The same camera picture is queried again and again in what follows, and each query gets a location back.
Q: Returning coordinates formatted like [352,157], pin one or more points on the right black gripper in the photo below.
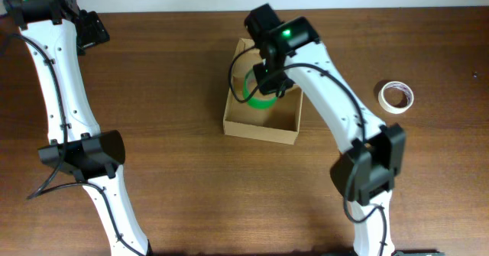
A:
[264,85]

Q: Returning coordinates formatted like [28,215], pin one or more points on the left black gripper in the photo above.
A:
[95,32]

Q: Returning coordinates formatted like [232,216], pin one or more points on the green tape roll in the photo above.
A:
[258,100]

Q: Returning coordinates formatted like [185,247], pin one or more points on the brown cardboard box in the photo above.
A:
[280,123]

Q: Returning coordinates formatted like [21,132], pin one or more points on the white masking tape roll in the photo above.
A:
[395,97]

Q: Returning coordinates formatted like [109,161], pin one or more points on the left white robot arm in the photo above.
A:
[56,33]

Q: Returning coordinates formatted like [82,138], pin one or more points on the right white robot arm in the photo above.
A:
[371,152]

